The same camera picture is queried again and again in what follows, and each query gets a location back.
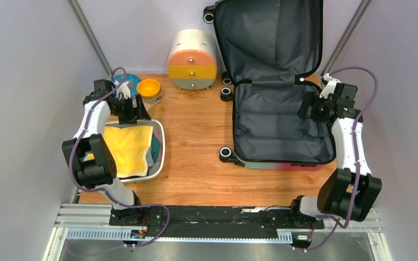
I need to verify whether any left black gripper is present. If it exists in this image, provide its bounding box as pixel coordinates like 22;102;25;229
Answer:
112;94;152;125

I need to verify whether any white plastic basin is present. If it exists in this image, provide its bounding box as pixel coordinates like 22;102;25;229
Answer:
106;120;166;183

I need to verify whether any dark green garment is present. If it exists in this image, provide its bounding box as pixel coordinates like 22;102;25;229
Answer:
146;144;161;169

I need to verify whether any yellow towel white trim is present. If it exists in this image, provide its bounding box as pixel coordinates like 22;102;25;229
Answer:
103;125;153;178

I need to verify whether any pink and teal kids suitcase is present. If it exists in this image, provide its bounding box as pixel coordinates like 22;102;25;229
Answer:
202;1;336;171

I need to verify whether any round pastel drawer cabinet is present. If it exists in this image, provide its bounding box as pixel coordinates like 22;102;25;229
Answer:
167;29;218;90

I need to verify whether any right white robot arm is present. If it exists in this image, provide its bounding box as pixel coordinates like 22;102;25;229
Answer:
288;83;382;228

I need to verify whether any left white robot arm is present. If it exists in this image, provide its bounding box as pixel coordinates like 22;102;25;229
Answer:
62;79;151;226

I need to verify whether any floral patterned placemat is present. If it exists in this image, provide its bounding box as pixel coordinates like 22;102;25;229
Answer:
140;95;162;112

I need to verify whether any yellow bowl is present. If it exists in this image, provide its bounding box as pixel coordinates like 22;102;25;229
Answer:
137;78;161;99

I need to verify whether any blue polka dot plate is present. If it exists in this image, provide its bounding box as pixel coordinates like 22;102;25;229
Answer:
124;73;141;98

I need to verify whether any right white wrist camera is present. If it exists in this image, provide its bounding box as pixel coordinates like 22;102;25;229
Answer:
319;73;341;99

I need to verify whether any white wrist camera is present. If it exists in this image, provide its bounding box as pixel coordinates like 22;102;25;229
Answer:
113;80;133;101
319;73;341;99

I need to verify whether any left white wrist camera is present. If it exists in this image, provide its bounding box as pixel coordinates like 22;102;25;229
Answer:
113;80;133;101

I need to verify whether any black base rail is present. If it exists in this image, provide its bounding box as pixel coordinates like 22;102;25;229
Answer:
108;205;324;248

